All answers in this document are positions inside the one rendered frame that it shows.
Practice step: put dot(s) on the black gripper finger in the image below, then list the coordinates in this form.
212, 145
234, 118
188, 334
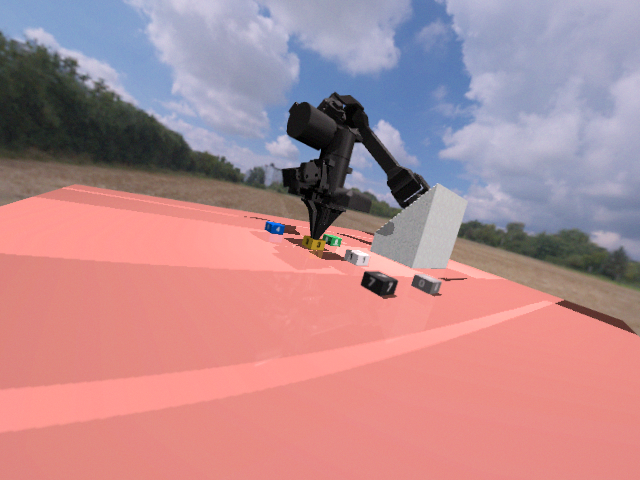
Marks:
312, 214
326, 215

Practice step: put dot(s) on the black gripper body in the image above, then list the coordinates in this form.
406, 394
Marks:
337, 170

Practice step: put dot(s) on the green block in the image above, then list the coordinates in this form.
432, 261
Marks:
332, 240

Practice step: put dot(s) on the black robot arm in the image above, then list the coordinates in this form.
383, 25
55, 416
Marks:
334, 129

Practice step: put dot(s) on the blue block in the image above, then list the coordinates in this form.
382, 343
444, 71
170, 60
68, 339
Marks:
273, 227

